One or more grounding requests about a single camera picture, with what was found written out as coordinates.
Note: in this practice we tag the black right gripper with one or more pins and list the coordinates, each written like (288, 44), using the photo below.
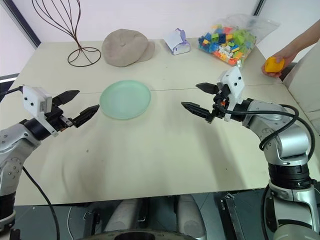
(221, 107)

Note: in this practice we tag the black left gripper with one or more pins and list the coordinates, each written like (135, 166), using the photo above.
(58, 120)

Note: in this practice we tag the yellow orange fruit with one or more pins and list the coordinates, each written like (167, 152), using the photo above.
(273, 65)

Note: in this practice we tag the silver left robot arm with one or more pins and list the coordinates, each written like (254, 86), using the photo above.
(12, 142)

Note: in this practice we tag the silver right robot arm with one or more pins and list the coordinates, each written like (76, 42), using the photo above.
(290, 142)

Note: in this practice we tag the person's bare forearm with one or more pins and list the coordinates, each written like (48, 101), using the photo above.
(306, 32)

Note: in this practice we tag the pale green round plate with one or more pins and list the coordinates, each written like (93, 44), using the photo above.
(125, 98)

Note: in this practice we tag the person's bare hand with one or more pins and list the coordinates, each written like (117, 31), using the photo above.
(287, 56)

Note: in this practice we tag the bag of colourful building blocks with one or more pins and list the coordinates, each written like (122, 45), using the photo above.
(226, 42)

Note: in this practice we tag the white purple paper box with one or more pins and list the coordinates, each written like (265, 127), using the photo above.
(178, 42)

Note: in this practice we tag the beige flat cap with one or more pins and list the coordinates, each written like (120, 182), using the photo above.
(125, 47)

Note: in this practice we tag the grey rounded robot leg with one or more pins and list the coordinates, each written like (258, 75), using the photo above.
(126, 215)
(191, 215)

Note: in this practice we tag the dark round robot waist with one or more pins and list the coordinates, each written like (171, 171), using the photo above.
(140, 235)

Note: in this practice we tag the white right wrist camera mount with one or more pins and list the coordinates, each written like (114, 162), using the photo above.
(236, 83)

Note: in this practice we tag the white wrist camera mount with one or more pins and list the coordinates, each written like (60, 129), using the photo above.
(33, 101)
(236, 83)

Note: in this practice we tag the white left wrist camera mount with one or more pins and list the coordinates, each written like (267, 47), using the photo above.
(33, 101)

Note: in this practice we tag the dark window frame bar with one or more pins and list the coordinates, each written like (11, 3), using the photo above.
(22, 23)

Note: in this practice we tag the black metal table bracket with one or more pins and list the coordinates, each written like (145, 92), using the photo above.
(231, 215)

